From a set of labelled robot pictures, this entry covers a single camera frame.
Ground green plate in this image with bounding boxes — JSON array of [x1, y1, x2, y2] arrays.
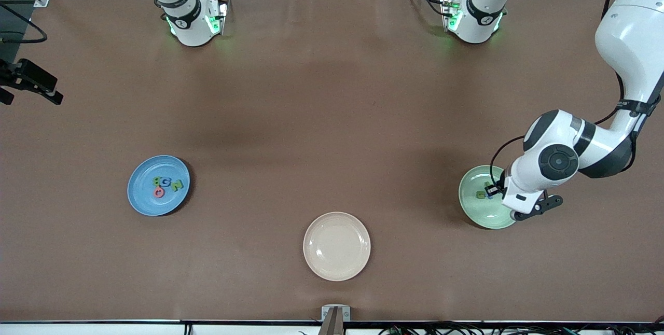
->
[[459, 165, 519, 230]]

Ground blue plate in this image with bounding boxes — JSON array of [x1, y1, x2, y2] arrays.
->
[[127, 155, 191, 217]]

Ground beige plate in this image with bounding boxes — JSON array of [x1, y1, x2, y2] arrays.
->
[[303, 212, 371, 282]]

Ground brown table cover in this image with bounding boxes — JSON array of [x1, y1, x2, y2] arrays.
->
[[0, 0, 664, 323]]

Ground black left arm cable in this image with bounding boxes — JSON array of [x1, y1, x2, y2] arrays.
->
[[485, 0, 626, 196]]

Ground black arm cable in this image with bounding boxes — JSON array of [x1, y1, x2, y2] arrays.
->
[[485, 0, 626, 196], [0, 3, 48, 44]]

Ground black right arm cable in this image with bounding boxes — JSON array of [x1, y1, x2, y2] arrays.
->
[[0, 3, 48, 44]]

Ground tangled black floor cables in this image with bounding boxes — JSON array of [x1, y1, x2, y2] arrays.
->
[[379, 316, 664, 335]]

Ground black right base cable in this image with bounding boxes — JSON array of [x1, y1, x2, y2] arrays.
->
[[205, 0, 231, 22]]

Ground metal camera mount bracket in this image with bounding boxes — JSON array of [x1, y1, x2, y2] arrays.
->
[[317, 304, 352, 335]]

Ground white table edge rail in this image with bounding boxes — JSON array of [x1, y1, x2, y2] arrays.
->
[[0, 320, 664, 335]]

